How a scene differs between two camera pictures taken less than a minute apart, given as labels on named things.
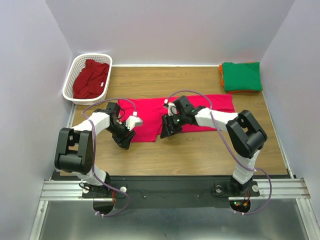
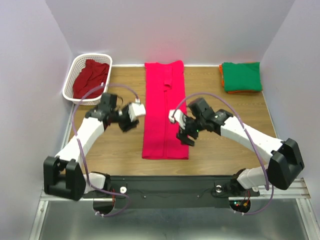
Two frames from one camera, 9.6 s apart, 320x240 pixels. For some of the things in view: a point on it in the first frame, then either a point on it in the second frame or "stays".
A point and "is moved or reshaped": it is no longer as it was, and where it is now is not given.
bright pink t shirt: x=152 y=110 is moved or reshaped
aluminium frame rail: x=54 y=190 stays
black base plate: x=167 y=192 stays
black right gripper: x=166 y=130 → x=183 y=135
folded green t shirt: x=242 y=77 stays
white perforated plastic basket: x=77 y=65 stays
